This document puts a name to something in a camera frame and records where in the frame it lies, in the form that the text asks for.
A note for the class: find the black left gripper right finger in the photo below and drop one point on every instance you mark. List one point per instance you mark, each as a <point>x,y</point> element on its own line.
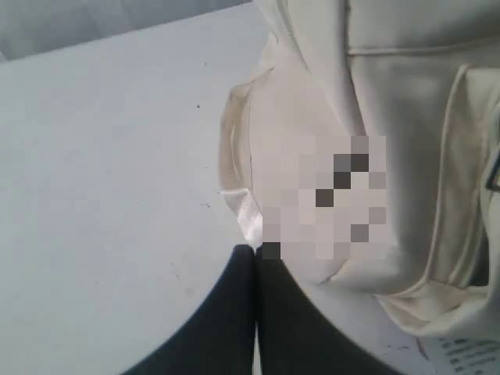
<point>348,335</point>

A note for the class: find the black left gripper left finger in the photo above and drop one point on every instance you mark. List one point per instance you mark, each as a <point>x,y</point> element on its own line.
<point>219,338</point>

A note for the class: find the beige fabric duffel bag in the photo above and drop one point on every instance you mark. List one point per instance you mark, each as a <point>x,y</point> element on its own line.
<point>365,153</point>

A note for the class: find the white paper hang tag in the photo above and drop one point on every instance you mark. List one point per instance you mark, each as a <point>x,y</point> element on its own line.
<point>461,356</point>

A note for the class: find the white backdrop curtain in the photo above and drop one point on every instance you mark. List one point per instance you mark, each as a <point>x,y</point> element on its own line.
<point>30,28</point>

